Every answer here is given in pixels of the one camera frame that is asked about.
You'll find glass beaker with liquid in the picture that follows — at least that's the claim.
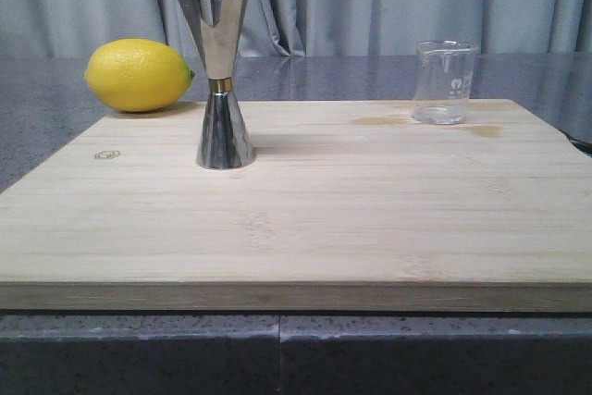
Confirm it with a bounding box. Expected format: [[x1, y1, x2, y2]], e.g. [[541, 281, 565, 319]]
[[412, 40, 478, 125]]

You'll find steel double jigger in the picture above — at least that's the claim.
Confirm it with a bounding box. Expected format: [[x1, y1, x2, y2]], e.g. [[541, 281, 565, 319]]
[[178, 0, 255, 169]]

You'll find wooden cutting board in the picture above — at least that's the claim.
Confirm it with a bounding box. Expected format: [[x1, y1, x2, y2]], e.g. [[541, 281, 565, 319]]
[[1, 99, 591, 313]]

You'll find yellow lemon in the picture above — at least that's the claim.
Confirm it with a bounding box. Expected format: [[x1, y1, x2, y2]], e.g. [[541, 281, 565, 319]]
[[84, 38, 194, 112]]

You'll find grey curtain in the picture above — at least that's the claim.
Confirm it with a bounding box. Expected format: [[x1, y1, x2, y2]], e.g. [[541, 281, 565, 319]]
[[1, 0, 591, 58]]

